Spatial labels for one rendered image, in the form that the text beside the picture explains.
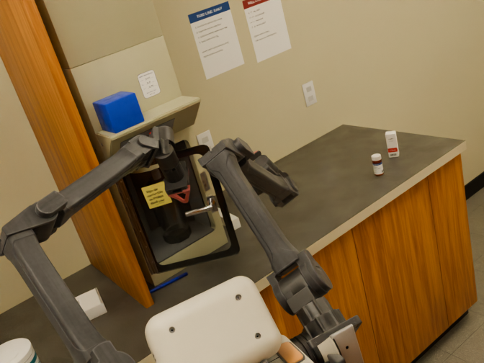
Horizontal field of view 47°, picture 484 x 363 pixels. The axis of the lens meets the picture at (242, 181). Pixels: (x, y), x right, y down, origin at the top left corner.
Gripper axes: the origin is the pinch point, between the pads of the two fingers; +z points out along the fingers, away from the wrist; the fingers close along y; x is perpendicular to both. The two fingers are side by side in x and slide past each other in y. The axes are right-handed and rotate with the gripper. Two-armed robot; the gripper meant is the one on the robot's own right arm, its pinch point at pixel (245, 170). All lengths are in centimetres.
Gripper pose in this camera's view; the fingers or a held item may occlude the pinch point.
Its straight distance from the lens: 188.5
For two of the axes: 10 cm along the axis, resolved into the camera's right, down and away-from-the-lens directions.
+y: -2.6, -8.7, -4.1
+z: -6.0, -1.9, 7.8
